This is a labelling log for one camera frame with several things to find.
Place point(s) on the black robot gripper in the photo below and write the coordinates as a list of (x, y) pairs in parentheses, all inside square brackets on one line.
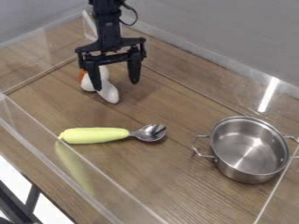
[(108, 50)]

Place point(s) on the white orange plush mushroom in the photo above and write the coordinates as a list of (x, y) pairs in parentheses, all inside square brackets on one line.
[(108, 91)]

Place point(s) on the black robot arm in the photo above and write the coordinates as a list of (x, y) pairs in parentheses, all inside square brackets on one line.
[(107, 12)]

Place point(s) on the silver metal pot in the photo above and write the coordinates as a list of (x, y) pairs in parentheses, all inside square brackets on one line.
[(247, 149)]

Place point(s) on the black metal table leg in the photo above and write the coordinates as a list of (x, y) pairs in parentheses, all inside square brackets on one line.
[(17, 212)]

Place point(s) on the clear acrylic corner bracket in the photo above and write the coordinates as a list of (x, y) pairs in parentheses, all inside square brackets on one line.
[(88, 26)]

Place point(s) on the yellow handled metal spoon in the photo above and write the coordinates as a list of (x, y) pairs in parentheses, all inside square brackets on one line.
[(150, 133)]

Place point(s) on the clear acrylic enclosure wall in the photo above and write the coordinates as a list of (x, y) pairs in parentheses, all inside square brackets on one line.
[(130, 181)]

